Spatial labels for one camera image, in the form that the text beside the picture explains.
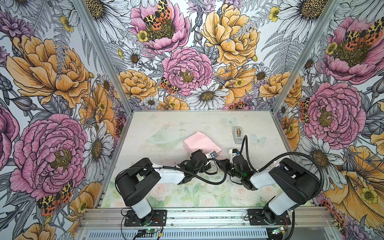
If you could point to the aluminium front rail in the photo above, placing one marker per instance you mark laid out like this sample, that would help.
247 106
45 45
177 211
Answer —
305 223

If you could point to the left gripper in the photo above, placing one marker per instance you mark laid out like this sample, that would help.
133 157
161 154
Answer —
204 168

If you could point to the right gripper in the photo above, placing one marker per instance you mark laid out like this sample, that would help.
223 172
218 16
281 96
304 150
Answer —
227 161

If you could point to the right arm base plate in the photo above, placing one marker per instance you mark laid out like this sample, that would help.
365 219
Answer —
258 217

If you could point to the purple wrapping paper sheet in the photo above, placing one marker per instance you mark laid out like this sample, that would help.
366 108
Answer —
200 141

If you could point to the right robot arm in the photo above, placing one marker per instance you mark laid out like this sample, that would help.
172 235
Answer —
297 183

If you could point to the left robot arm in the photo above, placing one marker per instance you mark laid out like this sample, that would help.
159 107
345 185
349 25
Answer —
134 183

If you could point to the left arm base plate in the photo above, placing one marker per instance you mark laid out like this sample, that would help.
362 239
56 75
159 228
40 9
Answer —
156 218

